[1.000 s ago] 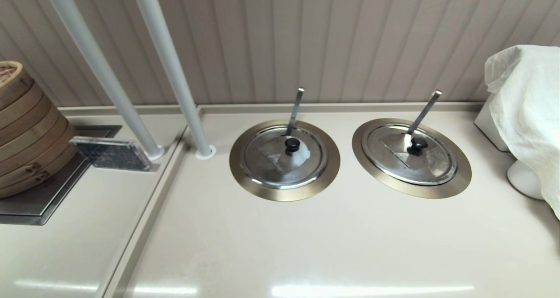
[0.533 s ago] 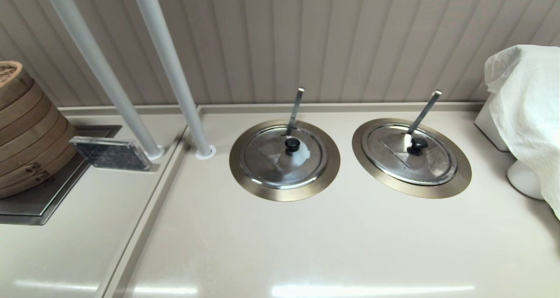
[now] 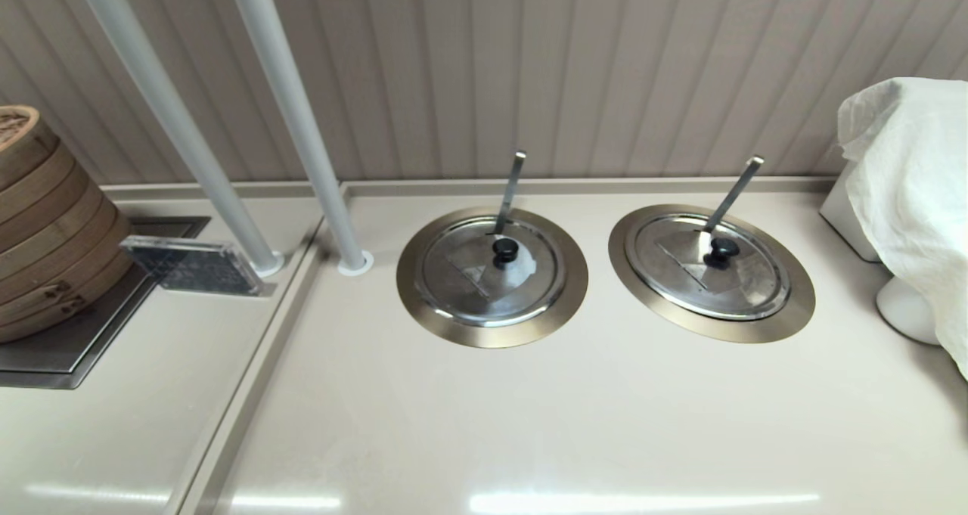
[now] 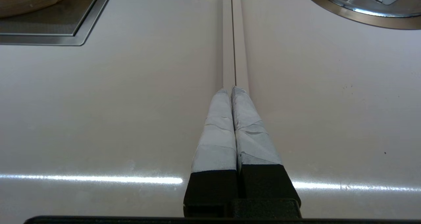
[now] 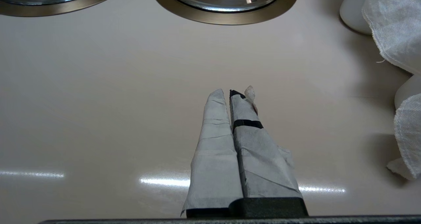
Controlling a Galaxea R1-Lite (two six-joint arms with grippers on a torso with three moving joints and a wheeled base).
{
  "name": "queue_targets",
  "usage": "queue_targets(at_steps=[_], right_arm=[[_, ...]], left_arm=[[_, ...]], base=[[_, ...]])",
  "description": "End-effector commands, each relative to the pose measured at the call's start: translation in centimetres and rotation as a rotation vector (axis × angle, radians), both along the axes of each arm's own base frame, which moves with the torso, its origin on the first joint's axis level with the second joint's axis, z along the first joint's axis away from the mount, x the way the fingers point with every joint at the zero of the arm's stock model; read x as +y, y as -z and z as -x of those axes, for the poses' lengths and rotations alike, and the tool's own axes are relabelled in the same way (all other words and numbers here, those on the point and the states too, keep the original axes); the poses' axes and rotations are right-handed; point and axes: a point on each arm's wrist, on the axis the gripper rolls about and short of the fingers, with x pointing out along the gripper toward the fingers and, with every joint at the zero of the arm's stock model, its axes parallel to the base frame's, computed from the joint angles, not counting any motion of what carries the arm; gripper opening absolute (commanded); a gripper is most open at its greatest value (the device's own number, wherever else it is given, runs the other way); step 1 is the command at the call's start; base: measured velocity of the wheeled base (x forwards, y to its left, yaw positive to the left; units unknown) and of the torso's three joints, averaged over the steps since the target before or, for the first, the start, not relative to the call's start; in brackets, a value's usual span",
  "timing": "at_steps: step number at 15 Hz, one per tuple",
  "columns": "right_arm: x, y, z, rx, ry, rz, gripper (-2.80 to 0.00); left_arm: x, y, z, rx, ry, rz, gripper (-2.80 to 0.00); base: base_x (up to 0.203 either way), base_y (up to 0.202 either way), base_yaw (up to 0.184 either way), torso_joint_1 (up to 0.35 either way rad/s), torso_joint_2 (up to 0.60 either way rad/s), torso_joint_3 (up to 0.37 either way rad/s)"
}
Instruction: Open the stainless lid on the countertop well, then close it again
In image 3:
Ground ladle handle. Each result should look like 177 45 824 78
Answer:
702 156 765 234
493 152 527 236

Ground steel hinged lid black knob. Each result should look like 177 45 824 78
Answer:
417 216 566 327
628 213 791 321

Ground white round pole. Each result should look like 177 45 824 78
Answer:
72 0 285 278
225 0 374 277

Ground clear acrylic sign block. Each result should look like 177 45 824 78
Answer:
119 235 278 298

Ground white box appliance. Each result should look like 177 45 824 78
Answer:
819 163 882 262

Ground white round base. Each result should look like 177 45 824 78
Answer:
876 275 942 346

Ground stacked bamboo steamer baskets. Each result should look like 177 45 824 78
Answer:
0 105 137 343

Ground steel recessed steamer tray frame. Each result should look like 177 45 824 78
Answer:
0 216 211 389

